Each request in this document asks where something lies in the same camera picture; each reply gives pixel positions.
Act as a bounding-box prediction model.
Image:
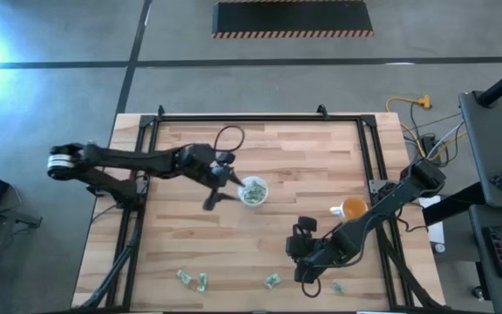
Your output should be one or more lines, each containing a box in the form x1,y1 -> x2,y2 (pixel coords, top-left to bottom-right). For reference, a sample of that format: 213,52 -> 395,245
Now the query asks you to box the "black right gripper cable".
299,278 -> 322,299

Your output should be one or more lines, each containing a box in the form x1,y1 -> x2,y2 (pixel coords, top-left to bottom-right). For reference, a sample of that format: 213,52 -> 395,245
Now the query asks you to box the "white mug yellow interior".
329,195 -> 370,222

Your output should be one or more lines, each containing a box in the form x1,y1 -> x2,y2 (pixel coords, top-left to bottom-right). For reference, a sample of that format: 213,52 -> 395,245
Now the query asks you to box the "clear plastic tub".
236,174 -> 270,208

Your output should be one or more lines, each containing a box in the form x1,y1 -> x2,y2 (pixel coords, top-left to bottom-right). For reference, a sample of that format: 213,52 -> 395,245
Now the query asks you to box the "black keyboard desk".
468,203 -> 502,314

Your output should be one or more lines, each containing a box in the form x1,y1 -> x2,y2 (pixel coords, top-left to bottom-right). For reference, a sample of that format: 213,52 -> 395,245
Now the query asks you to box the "white paper sheet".
418,192 -> 446,245

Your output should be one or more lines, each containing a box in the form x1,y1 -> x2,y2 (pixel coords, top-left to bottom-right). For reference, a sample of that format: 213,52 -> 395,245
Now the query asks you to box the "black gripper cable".
299,278 -> 322,299
213,125 -> 246,154

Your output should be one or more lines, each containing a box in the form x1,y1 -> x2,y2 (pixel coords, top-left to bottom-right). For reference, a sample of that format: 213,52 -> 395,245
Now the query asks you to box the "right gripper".
285,216 -> 322,284

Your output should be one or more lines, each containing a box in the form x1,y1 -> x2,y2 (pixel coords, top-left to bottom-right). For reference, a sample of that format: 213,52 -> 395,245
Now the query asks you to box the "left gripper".
185,146 -> 247,212

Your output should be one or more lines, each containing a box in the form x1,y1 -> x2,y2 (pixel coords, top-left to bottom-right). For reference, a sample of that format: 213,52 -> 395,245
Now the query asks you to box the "yellow extension cord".
384,94 -> 468,160

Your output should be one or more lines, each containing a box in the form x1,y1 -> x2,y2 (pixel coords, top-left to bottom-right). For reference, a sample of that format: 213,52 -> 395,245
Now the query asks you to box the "black office desk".
458,90 -> 502,210

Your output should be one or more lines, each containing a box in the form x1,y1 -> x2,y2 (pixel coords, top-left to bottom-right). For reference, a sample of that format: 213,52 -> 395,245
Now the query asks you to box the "black hazard-striped floor mat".
211,0 -> 375,39

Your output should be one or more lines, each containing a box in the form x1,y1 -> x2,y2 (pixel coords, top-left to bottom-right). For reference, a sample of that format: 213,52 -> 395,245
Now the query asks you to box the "black metal table frame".
71,104 -> 448,314

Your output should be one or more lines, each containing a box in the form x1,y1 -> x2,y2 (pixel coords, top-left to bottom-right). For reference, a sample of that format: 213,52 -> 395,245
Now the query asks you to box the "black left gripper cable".
213,125 -> 246,154

